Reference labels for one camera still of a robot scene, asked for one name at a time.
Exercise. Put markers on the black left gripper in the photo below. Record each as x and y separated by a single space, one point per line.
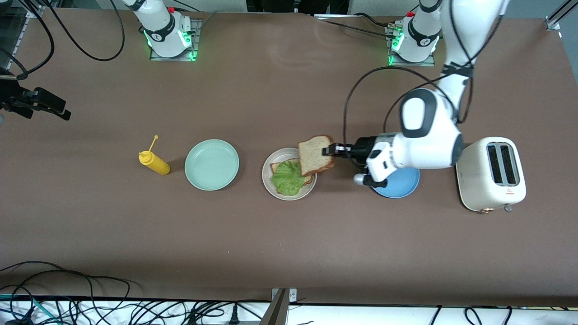
362 147

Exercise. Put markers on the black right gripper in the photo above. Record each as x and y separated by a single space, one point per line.
13 102

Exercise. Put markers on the brown toasted bread slice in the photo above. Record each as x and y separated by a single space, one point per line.
314 155
276 166

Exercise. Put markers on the green lettuce leaf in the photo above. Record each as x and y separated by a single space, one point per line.
289 178

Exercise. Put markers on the yellow mustard squeeze bottle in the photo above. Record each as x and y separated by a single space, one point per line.
156 163

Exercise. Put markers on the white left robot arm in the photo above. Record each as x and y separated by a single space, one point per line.
429 135

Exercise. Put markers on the beige plate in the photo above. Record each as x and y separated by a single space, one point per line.
271 155

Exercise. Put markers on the blue plate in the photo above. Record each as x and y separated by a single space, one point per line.
399 185

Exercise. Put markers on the mint green plate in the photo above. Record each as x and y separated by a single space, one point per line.
211 164

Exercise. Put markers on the white two-slot toaster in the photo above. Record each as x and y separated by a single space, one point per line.
474 180

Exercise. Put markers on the dark equipment rack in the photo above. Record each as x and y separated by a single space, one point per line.
293 5

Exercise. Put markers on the grey metal beam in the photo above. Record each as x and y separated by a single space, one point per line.
275 313

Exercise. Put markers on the black power plug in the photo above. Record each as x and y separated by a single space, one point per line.
234 316

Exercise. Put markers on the short aluminium profile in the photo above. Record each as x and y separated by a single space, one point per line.
557 18

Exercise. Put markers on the long aluminium frame profile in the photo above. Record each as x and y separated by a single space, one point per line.
15 49

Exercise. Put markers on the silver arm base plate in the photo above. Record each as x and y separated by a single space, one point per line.
411 64
171 58

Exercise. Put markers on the small silver bracket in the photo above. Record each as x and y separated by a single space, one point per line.
292 295

